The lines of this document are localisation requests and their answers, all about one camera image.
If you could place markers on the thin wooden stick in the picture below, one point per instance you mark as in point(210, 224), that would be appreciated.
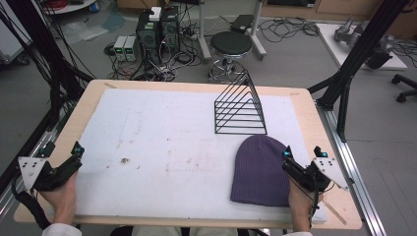
point(334, 212)

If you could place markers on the black flat box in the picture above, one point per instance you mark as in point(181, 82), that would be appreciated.
point(242, 23)

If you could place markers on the black round stool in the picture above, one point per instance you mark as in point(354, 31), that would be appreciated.
point(230, 49)

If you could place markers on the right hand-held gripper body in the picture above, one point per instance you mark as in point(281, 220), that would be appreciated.
point(323, 172)

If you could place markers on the white table leg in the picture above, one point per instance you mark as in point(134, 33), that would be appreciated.
point(259, 29)
point(204, 31)

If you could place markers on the small white box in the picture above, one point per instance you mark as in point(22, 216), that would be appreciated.
point(155, 13)

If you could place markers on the person's left hand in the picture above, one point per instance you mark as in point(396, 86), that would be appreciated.
point(64, 200)

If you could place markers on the white foam mat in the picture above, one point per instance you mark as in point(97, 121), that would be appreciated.
point(183, 150)

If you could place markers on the black metal frame stand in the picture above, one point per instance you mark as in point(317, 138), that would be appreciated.
point(49, 55)
point(357, 55)

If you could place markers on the clear plastic sheet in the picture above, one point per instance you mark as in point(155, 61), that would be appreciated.
point(83, 31)

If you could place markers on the black computer tower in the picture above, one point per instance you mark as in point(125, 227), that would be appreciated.
point(148, 34)
point(170, 31)

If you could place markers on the black office chair base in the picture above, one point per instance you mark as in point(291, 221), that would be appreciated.
point(405, 87)

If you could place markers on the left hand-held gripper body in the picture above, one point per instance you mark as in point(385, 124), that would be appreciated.
point(49, 177)

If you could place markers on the white power supply unit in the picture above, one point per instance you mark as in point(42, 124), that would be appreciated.
point(120, 47)
point(131, 48)

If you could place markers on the white floor board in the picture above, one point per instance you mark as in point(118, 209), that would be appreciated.
point(341, 52)

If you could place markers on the white cabinet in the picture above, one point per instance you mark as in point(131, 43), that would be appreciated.
point(11, 41)

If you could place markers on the white round table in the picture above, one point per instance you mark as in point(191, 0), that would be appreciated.
point(70, 6)

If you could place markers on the person's right hand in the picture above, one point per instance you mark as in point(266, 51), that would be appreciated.
point(300, 206)

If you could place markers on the aluminium rail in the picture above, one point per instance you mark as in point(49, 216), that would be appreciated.
point(354, 170)
point(26, 164)

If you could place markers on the purple knitted beanie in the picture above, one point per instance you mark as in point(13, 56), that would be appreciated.
point(260, 172)

